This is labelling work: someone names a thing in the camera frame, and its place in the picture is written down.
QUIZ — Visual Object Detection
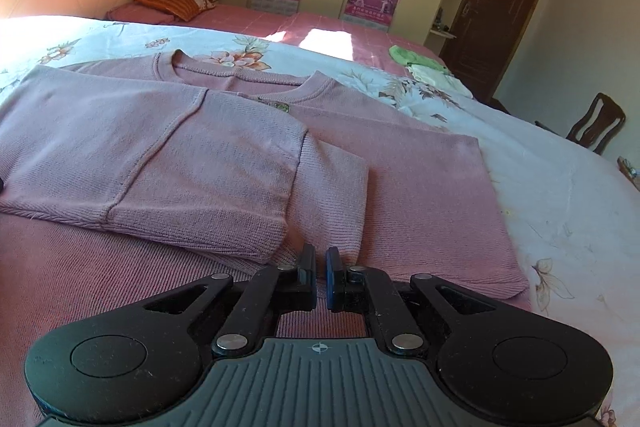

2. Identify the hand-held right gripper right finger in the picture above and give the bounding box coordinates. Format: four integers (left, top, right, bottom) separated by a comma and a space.
325, 247, 502, 356

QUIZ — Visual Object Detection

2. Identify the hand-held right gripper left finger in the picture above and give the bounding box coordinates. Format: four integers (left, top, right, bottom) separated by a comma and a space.
142, 243, 319, 356

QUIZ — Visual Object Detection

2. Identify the pink knit sweater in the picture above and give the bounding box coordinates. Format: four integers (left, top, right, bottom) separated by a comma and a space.
0, 49, 533, 427

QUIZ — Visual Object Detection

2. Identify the white folded cloth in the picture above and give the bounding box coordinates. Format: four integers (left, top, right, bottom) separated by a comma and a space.
406, 66, 474, 98

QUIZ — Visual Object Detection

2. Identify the floral white bed sheet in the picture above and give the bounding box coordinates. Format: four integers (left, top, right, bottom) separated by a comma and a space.
0, 14, 640, 427

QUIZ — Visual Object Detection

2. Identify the pink checked bed sheet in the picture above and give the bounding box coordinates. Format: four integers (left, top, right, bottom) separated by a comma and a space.
107, 1, 446, 68

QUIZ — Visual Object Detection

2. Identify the dark wooden chair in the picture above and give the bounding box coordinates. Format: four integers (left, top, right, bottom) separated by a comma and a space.
535, 93, 627, 156

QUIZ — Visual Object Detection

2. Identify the orange striped pillow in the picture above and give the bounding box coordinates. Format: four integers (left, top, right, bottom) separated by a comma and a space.
132, 0, 218, 22

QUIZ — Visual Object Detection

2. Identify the dark brown wooden door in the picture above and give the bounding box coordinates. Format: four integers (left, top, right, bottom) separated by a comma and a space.
439, 0, 556, 104

